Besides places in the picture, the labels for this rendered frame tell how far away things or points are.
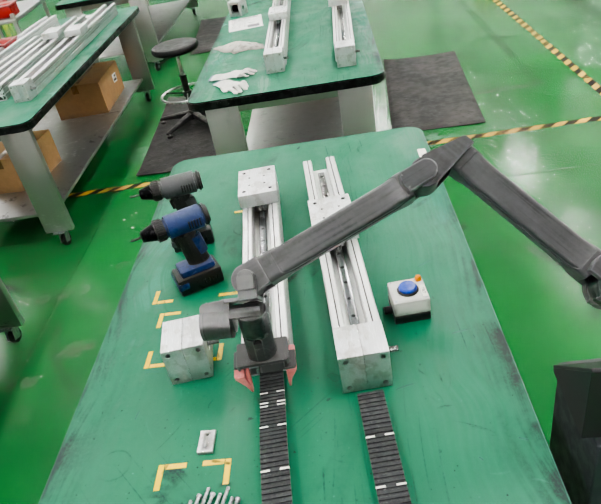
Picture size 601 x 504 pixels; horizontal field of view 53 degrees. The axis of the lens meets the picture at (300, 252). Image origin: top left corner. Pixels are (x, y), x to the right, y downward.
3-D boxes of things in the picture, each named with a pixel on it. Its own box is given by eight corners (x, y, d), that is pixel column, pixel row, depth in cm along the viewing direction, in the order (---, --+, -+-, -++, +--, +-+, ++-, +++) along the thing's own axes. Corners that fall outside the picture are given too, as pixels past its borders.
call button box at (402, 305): (431, 319, 132) (430, 297, 129) (388, 326, 133) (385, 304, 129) (422, 296, 139) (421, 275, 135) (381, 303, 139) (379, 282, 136)
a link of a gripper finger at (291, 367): (266, 375, 125) (257, 342, 120) (300, 369, 125) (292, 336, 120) (267, 399, 119) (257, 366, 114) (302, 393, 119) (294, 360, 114)
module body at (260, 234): (295, 368, 127) (289, 339, 122) (249, 376, 127) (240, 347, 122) (279, 190, 193) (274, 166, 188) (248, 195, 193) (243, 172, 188)
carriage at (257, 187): (280, 210, 171) (276, 189, 167) (242, 217, 171) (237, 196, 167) (278, 184, 184) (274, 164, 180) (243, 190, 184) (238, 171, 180)
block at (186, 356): (224, 373, 129) (214, 341, 124) (172, 385, 129) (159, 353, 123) (223, 342, 137) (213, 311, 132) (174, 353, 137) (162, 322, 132)
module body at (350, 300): (384, 353, 126) (381, 323, 121) (337, 361, 126) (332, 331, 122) (337, 179, 192) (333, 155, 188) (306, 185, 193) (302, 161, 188)
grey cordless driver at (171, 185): (219, 242, 173) (199, 175, 161) (151, 260, 171) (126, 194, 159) (216, 229, 179) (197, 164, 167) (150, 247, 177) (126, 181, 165)
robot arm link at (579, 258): (454, 115, 108) (447, 135, 118) (403, 170, 108) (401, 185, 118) (661, 282, 100) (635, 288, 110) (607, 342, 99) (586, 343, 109)
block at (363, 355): (405, 383, 119) (402, 348, 113) (343, 393, 119) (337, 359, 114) (395, 351, 126) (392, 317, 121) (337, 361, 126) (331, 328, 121)
